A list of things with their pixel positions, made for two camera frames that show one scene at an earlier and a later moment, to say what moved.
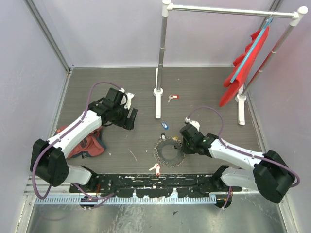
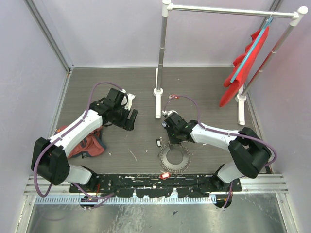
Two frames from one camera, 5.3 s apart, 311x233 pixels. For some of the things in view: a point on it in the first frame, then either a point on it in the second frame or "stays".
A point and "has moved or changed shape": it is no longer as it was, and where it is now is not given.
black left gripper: (130, 124) stays
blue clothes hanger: (267, 23) stays
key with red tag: (157, 167) to (165, 175)
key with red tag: (173, 96) stays
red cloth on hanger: (230, 93) stays
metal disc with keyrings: (168, 152) has moved or changed shape
